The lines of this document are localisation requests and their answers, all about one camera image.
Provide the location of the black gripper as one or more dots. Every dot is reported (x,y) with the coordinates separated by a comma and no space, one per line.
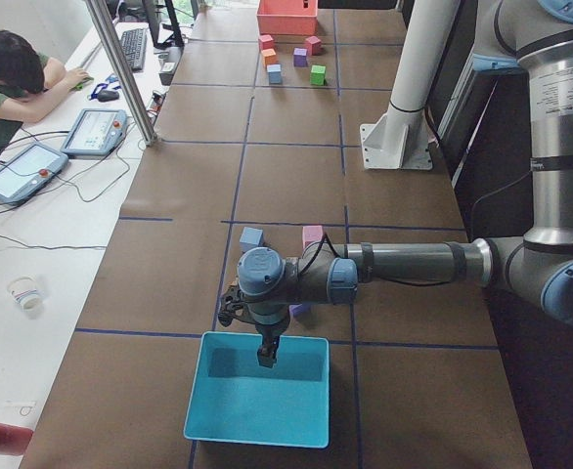
(268,333)

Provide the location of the light blue foam block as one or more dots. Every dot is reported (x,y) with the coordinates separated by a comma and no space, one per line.
(251,238)
(274,74)

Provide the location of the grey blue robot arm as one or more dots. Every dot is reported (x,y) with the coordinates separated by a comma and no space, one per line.
(510,36)

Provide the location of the near purple foam block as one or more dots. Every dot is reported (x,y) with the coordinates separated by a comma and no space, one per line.
(297,310)

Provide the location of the purple foam block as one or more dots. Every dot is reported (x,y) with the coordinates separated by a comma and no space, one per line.
(300,57)
(297,310)

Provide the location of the blue plastic bin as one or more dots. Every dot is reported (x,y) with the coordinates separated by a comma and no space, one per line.
(236,400)

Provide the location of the near pink foam block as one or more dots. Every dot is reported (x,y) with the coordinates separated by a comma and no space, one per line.
(311,234)

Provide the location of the far teach pendant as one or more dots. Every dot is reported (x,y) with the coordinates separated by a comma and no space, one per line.
(95,133)

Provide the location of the teach pendant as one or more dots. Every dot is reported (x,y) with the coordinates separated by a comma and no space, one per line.
(95,133)
(28,172)

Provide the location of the far green foam block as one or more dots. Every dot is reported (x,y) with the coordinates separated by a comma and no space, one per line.
(318,75)

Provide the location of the far purple foam block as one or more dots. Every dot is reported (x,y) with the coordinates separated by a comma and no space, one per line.
(300,57)

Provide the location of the far orange foam block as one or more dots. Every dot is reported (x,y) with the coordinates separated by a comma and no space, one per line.
(269,57)

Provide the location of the near teach pendant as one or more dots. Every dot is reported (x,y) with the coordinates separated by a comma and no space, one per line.
(28,172)

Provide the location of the black computer mouse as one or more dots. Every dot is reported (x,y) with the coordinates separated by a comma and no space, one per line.
(107,95)

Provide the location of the crimson foam block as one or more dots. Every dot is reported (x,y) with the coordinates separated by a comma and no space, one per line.
(265,42)
(313,45)

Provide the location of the green plastic tool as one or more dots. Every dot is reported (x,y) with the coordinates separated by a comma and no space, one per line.
(83,83)

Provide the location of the red plastic bin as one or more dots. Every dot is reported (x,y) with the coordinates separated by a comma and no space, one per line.
(287,17)

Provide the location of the black keyboard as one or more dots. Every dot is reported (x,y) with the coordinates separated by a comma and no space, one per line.
(133,43)

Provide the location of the computer monitor stand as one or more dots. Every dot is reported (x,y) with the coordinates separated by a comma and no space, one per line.
(163,24)

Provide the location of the seated person green shirt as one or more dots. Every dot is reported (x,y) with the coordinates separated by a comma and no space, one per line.
(31,84)

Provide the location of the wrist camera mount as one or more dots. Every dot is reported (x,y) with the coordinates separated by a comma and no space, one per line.
(233,307)

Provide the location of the white mounting post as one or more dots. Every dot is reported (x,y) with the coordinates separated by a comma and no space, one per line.
(399,139)

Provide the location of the aluminium frame post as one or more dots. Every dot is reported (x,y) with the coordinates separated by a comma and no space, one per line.
(102,21)

